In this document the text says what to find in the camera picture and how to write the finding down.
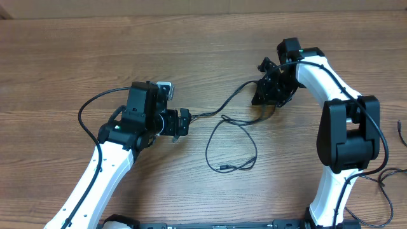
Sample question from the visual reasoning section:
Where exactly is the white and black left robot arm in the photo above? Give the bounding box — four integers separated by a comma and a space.
45, 81, 191, 228

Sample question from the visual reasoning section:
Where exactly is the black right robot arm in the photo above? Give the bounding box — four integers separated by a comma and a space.
252, 38, 380, 228

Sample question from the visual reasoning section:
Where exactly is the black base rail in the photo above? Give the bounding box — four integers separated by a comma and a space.
95, 214, 362, 229

